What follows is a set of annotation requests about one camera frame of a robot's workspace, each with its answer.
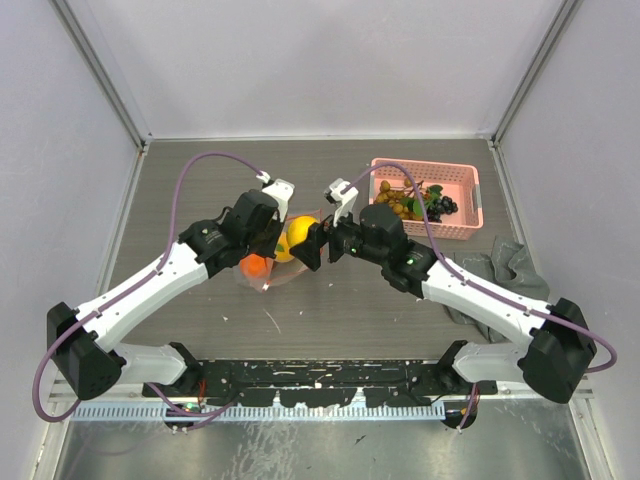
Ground orange fruit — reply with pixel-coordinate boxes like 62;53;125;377
274;232;294;263

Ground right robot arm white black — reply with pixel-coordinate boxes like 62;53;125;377
286;204;597;404

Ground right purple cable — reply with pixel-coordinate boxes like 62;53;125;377
344;163;619;431

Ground dark grapes with leaves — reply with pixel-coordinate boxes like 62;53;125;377
418;185;458;223

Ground pink plastic basket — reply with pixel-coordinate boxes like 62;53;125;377
369;158;484;240

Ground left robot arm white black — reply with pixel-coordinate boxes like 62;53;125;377
47;180;294;400

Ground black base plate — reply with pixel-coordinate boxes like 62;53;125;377
159;360;472;408

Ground clear zip bag orange zipper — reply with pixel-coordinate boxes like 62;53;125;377
233;209;322;293

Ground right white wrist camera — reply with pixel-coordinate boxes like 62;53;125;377
324;178;358;227

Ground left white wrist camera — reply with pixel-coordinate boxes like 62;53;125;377
256;171;295;222

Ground grey slotted cable duct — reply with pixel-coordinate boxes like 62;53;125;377
71;401;445;422

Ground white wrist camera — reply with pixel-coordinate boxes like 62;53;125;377
256;171;295;222
324;178;358;227

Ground purple cable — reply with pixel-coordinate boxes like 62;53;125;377
344;163;619;431
32;152;269;434

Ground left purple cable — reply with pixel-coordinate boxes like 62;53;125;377
32;152;269;434

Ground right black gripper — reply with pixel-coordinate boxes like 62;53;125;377
290;199;387;271

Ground brown longan bunch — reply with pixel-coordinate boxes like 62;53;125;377
373;178;423;221

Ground red-orange persimmon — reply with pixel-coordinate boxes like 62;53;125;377
239;254;273;281

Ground grey cloth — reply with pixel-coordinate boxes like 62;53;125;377
444;233;551;341

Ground yellow lemon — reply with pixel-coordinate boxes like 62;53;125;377
286;215;318;248

